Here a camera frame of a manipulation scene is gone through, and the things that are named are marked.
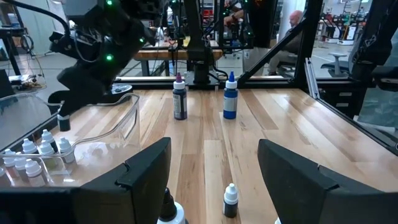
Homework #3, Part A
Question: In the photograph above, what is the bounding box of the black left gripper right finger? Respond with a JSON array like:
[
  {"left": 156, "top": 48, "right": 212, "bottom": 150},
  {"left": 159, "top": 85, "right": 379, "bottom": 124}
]
[{"left": 257, "top": 139, "right": 398, "bottom": 224}]

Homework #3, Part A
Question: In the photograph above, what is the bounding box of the wooden workbench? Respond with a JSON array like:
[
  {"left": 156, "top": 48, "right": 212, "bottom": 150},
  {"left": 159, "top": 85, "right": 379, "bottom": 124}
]
[{"left": 133, "top": 48, "right": 224, "bottom": 78}]

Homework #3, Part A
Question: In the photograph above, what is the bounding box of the person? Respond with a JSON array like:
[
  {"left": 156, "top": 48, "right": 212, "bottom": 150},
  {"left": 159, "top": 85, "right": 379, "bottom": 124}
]
[
  {"left": 267, "top": 9, "right": 307, "bottom": 76},
  {"left": 223, "top": 0, "right": 249, "bottom": 30}
]

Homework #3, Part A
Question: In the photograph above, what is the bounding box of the large purple food colouring bottle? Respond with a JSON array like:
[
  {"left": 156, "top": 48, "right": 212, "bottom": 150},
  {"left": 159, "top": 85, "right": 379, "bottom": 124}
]
[{"left": 172, "top": 72, "right": 188, "bottom": 121}]

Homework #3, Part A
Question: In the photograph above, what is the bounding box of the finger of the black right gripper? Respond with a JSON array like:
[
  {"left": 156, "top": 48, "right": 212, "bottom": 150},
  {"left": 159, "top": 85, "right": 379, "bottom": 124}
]
[{"left": 58, "top": 98, "right": 80, "bottom": 116}]

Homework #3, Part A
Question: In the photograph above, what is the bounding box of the pale fabric screen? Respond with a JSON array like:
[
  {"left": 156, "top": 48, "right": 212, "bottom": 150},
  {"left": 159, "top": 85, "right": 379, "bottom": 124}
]
[{"left": 17, "top": 0, "right": 68, "bottom": 57}]

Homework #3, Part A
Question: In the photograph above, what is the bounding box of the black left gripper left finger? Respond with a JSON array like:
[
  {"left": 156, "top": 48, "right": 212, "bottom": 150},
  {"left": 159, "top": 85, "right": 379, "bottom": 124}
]
[{"left": 73, "top": 137, "right": 172, "bottom": 224}]

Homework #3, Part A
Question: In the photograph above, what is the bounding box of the large blue food colouring bottle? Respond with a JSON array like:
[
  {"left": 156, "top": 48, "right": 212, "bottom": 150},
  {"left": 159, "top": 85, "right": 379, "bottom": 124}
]
[{"left": 223, "top": 70, "right": 239, "bottom": 120}]

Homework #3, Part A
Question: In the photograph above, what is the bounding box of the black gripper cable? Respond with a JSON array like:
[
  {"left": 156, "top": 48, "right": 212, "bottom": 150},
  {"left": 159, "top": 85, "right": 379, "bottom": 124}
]
[{"left": 2, "top": 0, "right": 72, "bottom": 40}]

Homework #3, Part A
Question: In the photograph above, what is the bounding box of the dark drawer cabinet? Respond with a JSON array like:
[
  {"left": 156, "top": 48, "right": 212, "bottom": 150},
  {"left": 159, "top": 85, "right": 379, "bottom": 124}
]
[{"left": 323, "top": 88, "right": 363, "bottom": 121}]

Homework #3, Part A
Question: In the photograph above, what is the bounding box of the black side table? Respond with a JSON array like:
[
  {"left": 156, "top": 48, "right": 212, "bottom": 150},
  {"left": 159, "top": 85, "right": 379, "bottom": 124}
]
[{"left": 0, "top": 26, "right": 27, "bottom": 77}]

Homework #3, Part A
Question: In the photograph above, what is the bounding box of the clear plastic bin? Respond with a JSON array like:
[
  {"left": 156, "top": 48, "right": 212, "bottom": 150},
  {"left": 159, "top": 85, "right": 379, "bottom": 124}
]
[{"left": 0, "top": 91, "right": 141, "bottom": 187}]

